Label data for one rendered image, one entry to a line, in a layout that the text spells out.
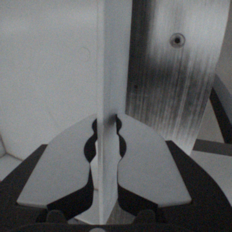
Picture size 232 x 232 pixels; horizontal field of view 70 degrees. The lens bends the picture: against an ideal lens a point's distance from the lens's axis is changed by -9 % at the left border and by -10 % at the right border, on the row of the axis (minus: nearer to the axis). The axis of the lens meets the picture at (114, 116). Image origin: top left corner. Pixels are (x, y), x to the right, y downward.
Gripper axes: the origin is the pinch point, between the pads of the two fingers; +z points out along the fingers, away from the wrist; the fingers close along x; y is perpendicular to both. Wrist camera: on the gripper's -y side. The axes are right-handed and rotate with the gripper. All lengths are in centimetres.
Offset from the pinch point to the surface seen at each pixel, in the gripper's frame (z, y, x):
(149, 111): 14.5, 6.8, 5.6
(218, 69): 85, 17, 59
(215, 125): 83, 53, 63
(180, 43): 13.2, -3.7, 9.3
